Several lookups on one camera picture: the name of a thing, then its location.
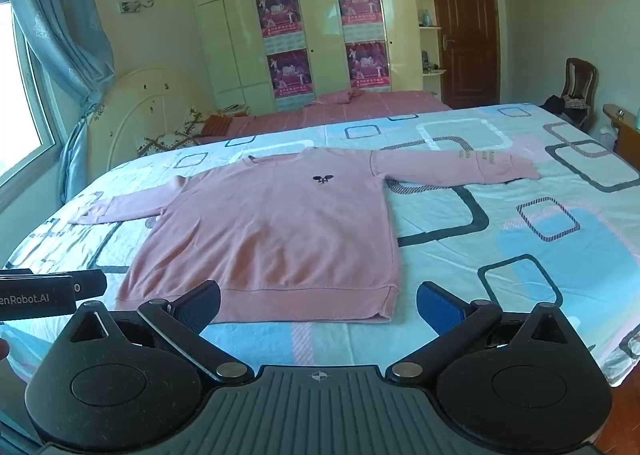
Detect crumpled pink cloth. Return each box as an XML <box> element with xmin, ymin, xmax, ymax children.
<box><xmin>320</xmin><ymin>89</ymin><xmax>367</xmax><ymax>106</ymax></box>

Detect blue curtain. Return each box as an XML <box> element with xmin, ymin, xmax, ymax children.
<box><xmin>0</xmin><ymin>0</ymin><xmax>117</xmax><ymax>192</ymax></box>

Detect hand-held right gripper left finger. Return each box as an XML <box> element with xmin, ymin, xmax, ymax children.
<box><xmin>68</xmin><ymin>279</ymin><xmax>256</xmax><ymax>384</ymax></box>

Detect patterned pillow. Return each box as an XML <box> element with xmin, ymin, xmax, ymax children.
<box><xmin>174</xmin><ymin>108</ymin><xmax>212</xmax><ymax>137</ymax></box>
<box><xmin>137</xmin><ymin>133</ymin><xmax>202</xmax><ymax>157</ymax></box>

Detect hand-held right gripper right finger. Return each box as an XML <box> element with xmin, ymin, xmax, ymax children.
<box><xmin>387</xmin><ymin>280</ymin><xmax>573</xmax><ymax>383</ymax></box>

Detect pink striped bed sheet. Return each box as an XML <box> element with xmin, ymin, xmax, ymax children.
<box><xmin>192</xmin><ymin>89</ymin><xmax>456</xmax><ymax>145</ymax></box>

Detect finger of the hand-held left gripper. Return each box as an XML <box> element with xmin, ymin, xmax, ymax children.
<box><xmin>72</xmin><ymin>269</ymin><xmax>109</xmax><ymax>297</ymax></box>

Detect white rounded headboard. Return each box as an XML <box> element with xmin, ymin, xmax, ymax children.
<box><xmin>87</xmin><ymin>68</ymin><xmax>217</xmax><ymax>171</ymax></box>

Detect brown wooden door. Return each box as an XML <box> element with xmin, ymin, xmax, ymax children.
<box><xmin>427</xmin><ymin>0</ymin><xmax>502</xmax><ymax>110</ymax></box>

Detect pink wall poster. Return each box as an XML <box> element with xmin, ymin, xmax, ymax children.
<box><xmin>335</xmin><ymin>0</ymin><xmax>385</xmax><ymax>42</ymax></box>
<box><xmin>266</xmin><ymin>49</ymin><xmax>314</xmax><ymax>99</ymax></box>
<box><xmin>256</xmin><ymin>0</ymin><xmax>305</xmax><ymax>52</ymax></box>
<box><xmin>345</xmin><ymin>40</ymin><xmax>391</xmax><ymax>89</ymax></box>

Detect window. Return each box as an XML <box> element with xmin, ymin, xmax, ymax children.
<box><xmin>0</xmin><ymin>0</ymin><xmax>57</xmax><ymax>192</ymax></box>

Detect cream corner shelf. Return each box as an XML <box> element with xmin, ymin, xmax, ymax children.
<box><xmin>407</xmin><ymin>0</ymin><xmax>447</xmax><ymax>97</ymax></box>

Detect patterned bed sheet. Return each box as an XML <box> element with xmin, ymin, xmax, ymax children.
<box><xmin>0</xmin><ymin>102</ymin><xmax>640</xmax><ymax>388</ymax></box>

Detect dark clothes pile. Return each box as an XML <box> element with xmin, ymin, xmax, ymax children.
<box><xmin>540</xmin><ymin>94</ymin><xmax>592</xmax><ymax>125</ymax></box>

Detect cream wardrobe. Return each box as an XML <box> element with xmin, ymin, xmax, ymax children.
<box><xmin>182</xmin><ymin>0</ymin><xmax>420</xmax><ymax>113</ymax></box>

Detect wooden chair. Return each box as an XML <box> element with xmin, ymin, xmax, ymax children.
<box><xmin>560</xmin><ymin>58</ymin><xmax>599</xmax><ymax>130</ymax></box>

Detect pink sweatshirt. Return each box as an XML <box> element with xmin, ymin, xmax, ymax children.
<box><xmin>67</xmin><ymin>146</ymin><xmax>543</xmax><ymax>325</ymax></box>

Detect orange brown pillow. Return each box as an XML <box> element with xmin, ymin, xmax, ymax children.
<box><xmin>205</xmin><ymin>115</ymin><xmax>237</xmax><ymax>137</ymax></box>

